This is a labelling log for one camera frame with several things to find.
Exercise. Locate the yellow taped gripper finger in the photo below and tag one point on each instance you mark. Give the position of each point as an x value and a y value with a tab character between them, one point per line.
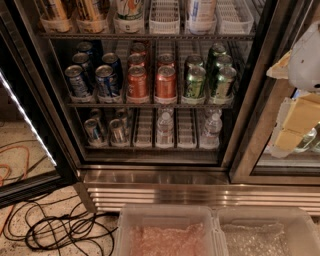
280	69
296	118

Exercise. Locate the green can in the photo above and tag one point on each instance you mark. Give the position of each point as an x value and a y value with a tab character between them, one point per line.
194	84
215	50
192	60
310	141
223	82
219	62

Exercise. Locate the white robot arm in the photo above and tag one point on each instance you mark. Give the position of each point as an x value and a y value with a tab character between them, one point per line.
300	67

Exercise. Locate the green can behind glass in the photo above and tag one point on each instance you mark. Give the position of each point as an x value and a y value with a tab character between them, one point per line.
310	141

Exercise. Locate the closed right fridge door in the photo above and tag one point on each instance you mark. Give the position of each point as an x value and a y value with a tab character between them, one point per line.
281	24

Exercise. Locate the front right orange can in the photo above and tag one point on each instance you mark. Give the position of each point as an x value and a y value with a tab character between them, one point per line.
166	82

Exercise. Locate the orange can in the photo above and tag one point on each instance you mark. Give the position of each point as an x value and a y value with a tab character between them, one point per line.
137	82
166	82
138	48
136	59
165	59

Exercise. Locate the empty white shelf tray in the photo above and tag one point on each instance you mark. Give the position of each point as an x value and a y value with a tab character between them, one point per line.
164	17

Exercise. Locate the front left orange can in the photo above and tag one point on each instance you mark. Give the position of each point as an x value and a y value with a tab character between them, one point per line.
137	82

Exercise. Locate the rear left orange can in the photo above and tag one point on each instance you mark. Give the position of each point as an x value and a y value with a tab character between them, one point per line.
138	48

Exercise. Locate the top shelf white green bottle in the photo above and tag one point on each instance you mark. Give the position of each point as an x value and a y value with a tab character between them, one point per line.
129	17

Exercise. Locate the blue can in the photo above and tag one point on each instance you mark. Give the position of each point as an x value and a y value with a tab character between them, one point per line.
84	61
76	79
88	48
107	81
114	61

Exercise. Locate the front right blue can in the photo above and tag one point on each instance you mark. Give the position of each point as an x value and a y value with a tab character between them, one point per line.
107	81

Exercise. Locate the bottom right silver can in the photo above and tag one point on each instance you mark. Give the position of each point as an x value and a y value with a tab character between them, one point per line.
117	131

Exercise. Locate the silver can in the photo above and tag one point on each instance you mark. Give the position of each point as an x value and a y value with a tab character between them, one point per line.
117	131
93	131

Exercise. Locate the rear left blue can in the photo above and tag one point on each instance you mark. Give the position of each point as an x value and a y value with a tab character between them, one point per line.
88	48

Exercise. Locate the bottom left silver can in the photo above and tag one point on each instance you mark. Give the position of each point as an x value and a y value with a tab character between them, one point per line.
93	131

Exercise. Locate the top shelf yellow bottle right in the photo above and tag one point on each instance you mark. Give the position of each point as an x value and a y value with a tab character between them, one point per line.
91	15

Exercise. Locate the shelf yellow bottle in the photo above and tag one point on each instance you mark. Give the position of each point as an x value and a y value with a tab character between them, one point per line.
56	17
91	15

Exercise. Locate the front left blue can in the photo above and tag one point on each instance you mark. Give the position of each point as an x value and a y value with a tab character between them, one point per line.
76	79

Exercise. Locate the top shelf yellow bottle left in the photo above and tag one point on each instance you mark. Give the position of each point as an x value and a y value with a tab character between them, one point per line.
56	17

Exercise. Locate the open fridge door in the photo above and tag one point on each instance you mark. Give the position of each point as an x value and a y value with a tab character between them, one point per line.
28	144

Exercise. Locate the empty white tray right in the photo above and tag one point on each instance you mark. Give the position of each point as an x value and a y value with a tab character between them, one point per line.
234	17

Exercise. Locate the right water bottle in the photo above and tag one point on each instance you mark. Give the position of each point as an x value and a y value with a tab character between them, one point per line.
210	132

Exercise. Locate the water bottle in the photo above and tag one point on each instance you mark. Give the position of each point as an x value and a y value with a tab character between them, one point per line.
210	132
165	127

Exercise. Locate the right clear plastic bin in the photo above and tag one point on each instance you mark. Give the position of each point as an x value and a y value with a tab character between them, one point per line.
267	231

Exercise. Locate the clear plastic bin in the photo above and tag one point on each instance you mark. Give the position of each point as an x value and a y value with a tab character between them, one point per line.
267	231
165	230

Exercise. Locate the left water bottle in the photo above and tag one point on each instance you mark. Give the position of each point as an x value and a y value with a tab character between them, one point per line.
165	127

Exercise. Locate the left clear plastic bin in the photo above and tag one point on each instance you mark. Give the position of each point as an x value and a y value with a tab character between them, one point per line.
165	230

